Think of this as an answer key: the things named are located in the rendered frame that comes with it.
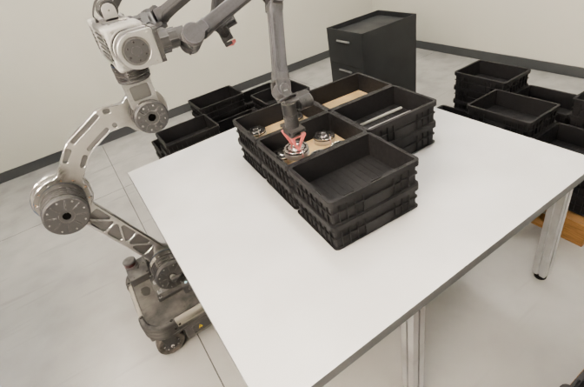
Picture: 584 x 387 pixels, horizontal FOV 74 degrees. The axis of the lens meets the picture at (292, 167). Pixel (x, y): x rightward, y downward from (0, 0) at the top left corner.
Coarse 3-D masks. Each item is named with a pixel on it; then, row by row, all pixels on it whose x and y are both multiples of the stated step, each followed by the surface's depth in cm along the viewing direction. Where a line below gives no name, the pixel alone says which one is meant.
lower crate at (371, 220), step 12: (408, 192) 145; (300, 204) 157; (384, 204) 141; (396, 204) 146; (408, 204) 149; (312, 216) 150; (360, 216) 137; (372, 216) 142; (384, 216) 144; (396, 216) 149; (324, 228) 141; (336, 228) 134; (348, 228) 138; (360, 228) 140; (372, 228) 144; (336, 240) 137; (348, 240) 141
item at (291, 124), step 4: (296, 116) 151; (284, 120) 152; (288, 120) 150; (292, 120) 150; (296, 120) 151; (280, 124) 157; (284, 124) 157; (288, 124) 152; (292, 124) 151; (296, 124) 152; (300, 124) 155; (284, 128) 154; (288, 128) 153; (292, 128) 152; (296, 128) 153; (300, 128) 152; (304, 128) 152; (292, 132) 150; (296, 132) 151; (292, 136) 151
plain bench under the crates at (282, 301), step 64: (448, 128) 199; (192, 192) 189; (256, 192) 180; (448, 192) 157; (512, 192) 151; (192, 256) 152; (256, 256) 146; (320, 256) 140; (384, 256) 135; (448, 256) 130; (256, 320) 122; (320, 320) 118; (384, 320) 114; (256, 384) 105; (320, 384) 104
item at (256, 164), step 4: (240, 144) 201; (244, 148) 196; (244, 152) 201; (248, 152) 193; (244, 156) 207; (248, 156) 198; (252, 156) 189; (248, 160) 201; (252, 160) 193; (256, 160) 185; (260, 160) 181; (252, 164) 199; (256, 164) 189; (260, 164) 185; (256, 168) 193; (260, 168) 186; (260, 172) 191; (264, 172) 186; (264, 176) 188
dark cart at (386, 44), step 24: (336, 24) 336; (360, 24) 337; (384, 24) 324; (408, 24) 322; (336, 48) 332; (360, 48) 307; (384, 48) 317; (408, 48) 332; (336, 72) 347; (360, 72) 319; (384, 72) 327; (408, 72) 343
